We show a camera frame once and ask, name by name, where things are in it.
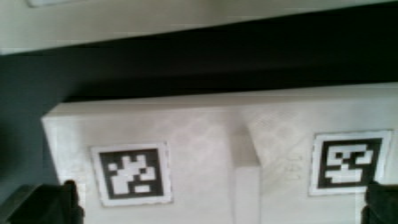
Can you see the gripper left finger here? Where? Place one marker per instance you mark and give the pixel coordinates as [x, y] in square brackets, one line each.
[43, 204]

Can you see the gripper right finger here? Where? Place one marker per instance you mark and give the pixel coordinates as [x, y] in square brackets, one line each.
[381, 210]

